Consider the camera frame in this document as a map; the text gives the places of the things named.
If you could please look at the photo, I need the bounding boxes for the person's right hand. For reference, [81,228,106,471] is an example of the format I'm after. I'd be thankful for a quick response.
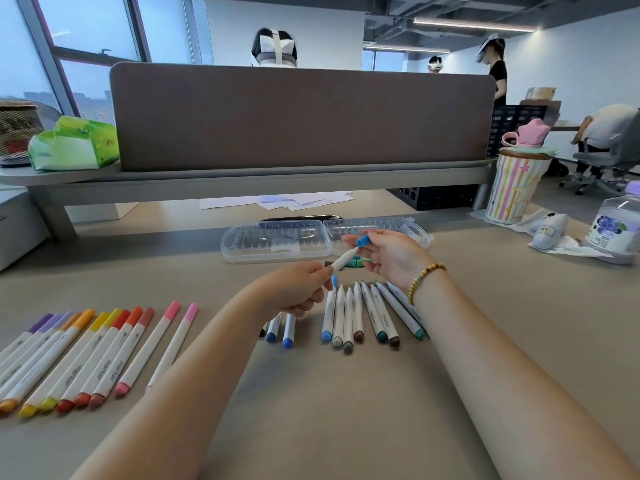
[342,228,435,295]

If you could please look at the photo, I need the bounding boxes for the person's left hand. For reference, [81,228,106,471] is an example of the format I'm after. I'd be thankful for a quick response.
[255,261,335,323]

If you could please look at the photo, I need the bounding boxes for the clear plastic marker case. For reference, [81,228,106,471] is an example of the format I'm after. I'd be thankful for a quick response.
[219,216,433,265]

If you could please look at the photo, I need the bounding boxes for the azure-ended white marker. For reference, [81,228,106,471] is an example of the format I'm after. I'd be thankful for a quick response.
[325,247,361,291]

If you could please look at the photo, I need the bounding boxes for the group of cool-coloured white markers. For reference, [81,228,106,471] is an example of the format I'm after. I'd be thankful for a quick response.
[259,279,429,355]

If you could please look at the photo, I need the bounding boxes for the group of warm-coloured white markers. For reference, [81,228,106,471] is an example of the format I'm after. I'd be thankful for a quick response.
[0,300,200,419]

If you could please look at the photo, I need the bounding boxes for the person's right forearm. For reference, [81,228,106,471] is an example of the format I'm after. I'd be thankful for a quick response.
[412,268,640,480]

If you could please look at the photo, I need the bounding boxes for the person's left forearm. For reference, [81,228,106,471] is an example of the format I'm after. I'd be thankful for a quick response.
[69,289,273,480]

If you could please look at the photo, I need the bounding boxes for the white desk organizer box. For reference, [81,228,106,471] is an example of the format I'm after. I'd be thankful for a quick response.
[0,187,51,272]

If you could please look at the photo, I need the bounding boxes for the black smartphone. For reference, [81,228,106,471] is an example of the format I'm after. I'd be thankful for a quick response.
[259,214,343,225]

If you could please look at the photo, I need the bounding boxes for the papers with orange sheet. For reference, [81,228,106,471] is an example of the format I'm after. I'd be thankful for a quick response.
[199,192,355,211]

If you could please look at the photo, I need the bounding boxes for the grey desk riser shelf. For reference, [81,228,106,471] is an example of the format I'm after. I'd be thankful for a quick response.
[0,158,496,241]

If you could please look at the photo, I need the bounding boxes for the striped tumbler pink lid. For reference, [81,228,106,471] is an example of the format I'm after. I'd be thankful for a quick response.
[485,118,559,225]

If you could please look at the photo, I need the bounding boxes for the white plush toy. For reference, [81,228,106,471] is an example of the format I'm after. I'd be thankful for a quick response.
[531,213,569,251]

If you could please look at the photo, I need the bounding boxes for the black plastic file rack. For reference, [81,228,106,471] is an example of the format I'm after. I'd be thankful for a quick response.
[487,104,549,158]

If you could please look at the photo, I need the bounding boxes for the brown fabric desk divider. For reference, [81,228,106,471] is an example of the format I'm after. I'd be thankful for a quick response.
[109,62,497,172]

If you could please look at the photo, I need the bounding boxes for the white tissue paper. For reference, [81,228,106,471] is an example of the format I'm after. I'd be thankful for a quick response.
[467,208,623,258]

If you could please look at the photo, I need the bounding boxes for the linear ceiling light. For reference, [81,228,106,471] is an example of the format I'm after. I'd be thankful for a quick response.
[363,43,451,55]
[412,17,537,33]

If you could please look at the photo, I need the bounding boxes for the clear bottle purple cap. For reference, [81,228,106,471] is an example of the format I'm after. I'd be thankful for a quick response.
[583,180,640,265]

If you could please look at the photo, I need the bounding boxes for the green tissue pack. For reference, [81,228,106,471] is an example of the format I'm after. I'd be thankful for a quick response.
[27,115,121,172]

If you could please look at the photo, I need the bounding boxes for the black mesh pen holder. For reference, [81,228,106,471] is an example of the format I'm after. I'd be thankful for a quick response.
[0,102,45,168]

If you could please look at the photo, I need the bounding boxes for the gold bead bracelet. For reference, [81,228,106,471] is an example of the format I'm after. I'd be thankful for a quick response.
[407,263,447,307]

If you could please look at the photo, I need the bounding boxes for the dark window frame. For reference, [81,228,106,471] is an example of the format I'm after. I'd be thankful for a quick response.
[15,0,216,125]

